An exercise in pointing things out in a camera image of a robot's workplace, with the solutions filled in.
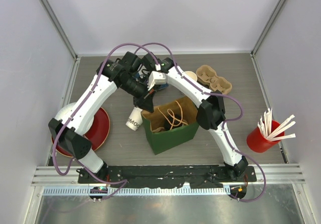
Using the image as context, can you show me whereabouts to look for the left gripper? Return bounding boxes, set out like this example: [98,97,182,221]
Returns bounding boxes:
[120,77,157,113]

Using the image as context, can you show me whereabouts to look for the green paper bag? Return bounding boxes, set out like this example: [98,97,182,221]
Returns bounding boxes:
[141,96,199,155]

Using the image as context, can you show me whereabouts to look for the stack of white paper cups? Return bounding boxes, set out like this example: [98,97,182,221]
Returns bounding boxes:
[185,71,198,81]

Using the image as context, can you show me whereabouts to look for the single cardboard cup carrier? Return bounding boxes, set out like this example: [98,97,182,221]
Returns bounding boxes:
[152,127,165,133]

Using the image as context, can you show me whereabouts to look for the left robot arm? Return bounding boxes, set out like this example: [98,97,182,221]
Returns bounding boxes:
[48,52,161,183]

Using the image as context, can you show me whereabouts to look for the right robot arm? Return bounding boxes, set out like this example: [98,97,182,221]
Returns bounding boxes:
[142,54,248,181]

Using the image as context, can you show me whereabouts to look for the blue ceramic dish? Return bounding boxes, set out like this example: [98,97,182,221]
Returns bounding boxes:
[135,73,168,90]

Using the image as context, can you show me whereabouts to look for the red plate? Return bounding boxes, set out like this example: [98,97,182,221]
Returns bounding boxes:
[56,107,110,158]

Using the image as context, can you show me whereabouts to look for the stack of cardboard cup carriers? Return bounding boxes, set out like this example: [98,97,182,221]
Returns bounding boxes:
[196,65,232,94]

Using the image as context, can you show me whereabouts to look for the white bowl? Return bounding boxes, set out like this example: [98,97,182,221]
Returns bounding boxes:
[54,102,76,121]

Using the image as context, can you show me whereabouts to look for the red cup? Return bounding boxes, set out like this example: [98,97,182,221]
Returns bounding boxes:
[246,125,280,153]

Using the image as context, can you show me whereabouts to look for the paper wrapped straw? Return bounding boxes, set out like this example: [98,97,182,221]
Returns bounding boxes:
[270,134,296,142]
[257,108,272,139]
[269,115,295,137]

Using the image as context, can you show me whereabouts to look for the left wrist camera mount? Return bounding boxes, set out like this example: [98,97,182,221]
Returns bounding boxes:
[147,64,167,90]

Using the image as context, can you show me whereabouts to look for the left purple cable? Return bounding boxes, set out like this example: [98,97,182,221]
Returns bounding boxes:
[51,42,163,200]

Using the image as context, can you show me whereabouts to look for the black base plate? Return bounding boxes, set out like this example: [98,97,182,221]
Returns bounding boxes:
[78,164,257,189]

